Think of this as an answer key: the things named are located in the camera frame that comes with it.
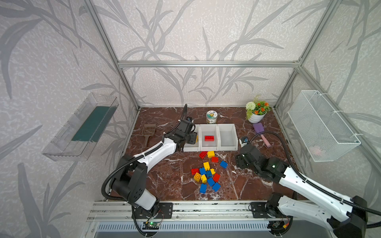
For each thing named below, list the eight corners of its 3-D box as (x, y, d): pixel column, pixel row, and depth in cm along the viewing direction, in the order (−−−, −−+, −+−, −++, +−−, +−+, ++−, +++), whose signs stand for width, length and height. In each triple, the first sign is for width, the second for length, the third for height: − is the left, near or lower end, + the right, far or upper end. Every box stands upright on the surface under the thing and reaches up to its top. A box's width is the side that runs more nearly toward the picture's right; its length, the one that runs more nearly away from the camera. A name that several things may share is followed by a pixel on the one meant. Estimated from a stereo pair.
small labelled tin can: (206, 125, 111) (207, 118, 104) (206, 117, 116) (206, 110, 109) (216, 125, 111) (217, 118, 104) (216, 117, 116) (217, 110, 109)
